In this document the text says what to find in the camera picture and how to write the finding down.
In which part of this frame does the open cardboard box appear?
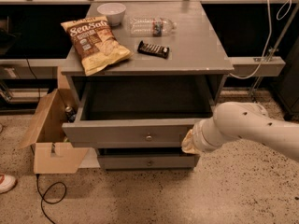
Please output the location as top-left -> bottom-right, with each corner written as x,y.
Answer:
19,68 -> 88,174

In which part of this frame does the grey drawer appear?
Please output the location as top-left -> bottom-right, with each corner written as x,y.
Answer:
63,76 -> 214,148
98,147 -> 199,170

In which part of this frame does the dark chocolate bar wrapper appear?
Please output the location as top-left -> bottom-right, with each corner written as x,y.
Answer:
137,41 -> 170,59

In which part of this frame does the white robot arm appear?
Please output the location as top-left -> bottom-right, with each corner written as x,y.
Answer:
181,102 -> 299,161

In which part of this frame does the white red shoe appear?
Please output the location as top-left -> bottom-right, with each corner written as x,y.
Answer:
0,174 -> 17,194

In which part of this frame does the grey bottom drawer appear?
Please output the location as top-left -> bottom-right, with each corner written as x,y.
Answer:
98,147 -> 199,170

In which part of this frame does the grey wooden drawer cabinet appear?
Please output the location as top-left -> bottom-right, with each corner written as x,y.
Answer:
61,1 -> 235,171

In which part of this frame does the clear plastic water bottle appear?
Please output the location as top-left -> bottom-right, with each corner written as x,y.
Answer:
129,18 -> 177,37

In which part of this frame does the black floor cable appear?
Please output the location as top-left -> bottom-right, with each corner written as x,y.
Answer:
35,173 -> 68,224

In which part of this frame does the white bowl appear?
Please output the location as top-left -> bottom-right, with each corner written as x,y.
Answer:
97,3 -> 126,26

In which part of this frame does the grey top drawer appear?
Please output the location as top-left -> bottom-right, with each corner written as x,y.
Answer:
63,76 -> 214,148

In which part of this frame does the soda can in box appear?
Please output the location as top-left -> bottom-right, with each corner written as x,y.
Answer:
64,106 -> 76,122

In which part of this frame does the sea salt chips bag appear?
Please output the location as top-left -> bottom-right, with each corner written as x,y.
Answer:
62,16 -> 133,76

